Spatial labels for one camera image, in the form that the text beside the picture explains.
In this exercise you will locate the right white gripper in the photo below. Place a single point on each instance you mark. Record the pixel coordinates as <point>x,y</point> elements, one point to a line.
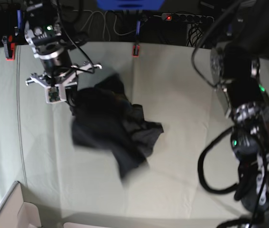
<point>62,80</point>

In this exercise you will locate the black t-shirt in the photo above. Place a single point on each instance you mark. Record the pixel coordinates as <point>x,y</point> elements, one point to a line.
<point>105,119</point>

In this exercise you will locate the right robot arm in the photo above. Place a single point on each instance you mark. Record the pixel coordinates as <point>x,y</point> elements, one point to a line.
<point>57,45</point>

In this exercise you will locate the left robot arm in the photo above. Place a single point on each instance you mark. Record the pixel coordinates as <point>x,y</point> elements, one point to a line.
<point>235,68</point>

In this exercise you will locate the green table cloth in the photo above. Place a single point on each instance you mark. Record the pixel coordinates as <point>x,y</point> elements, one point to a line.
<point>81,185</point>

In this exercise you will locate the red black clamp left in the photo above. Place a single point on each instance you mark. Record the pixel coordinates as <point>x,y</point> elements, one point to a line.
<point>9,47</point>

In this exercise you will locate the red black clamp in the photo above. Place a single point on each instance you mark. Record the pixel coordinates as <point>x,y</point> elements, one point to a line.
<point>135,50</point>
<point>9,47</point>

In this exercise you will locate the red black clamp center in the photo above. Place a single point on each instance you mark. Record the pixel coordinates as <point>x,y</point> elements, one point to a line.
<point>135,50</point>

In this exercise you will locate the blue box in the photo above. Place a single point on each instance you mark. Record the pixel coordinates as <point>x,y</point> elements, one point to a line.
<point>130,4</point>

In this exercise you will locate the white power strip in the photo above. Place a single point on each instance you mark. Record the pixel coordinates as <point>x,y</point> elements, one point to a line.
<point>187,18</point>

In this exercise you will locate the cardboard box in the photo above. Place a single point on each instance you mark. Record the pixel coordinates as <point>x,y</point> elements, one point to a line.
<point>15,212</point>

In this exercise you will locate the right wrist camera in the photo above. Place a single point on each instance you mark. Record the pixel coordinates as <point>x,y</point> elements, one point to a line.
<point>55,94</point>

